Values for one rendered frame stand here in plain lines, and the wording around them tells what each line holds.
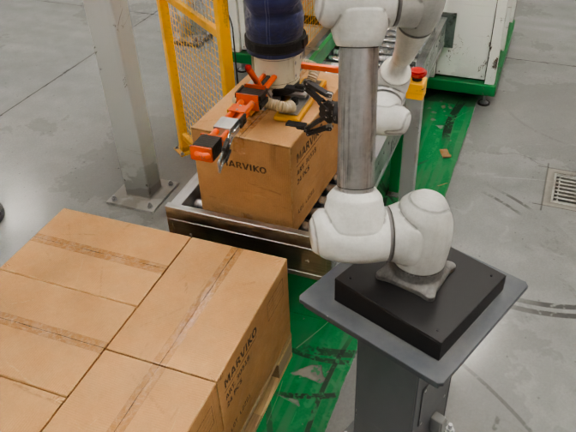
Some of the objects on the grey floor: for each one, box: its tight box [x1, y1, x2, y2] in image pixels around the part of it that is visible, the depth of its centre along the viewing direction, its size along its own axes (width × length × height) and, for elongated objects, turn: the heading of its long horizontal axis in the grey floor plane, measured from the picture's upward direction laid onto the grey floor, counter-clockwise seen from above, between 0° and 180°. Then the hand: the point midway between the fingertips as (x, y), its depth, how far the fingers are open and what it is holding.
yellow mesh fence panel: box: [156, 0, 235, 157], centre depth 319 cm, size 87×10×210 cm, turn 34°
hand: (289, 105), depth 225 cm, fingers open, 13 cm apart
